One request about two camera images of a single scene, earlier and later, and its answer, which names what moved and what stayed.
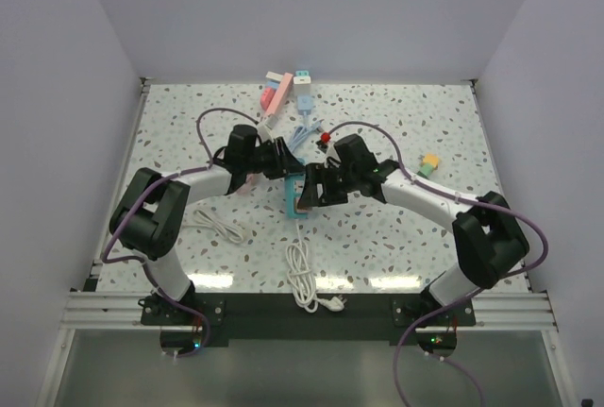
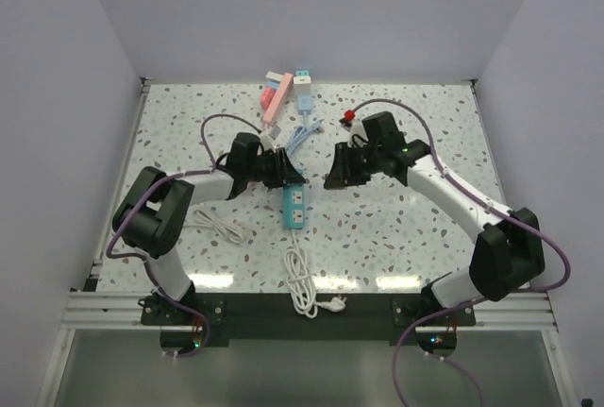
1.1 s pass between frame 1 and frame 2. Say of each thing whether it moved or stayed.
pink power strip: stayed
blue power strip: stayed
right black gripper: moved
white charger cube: stayed
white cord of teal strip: stayed
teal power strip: moved
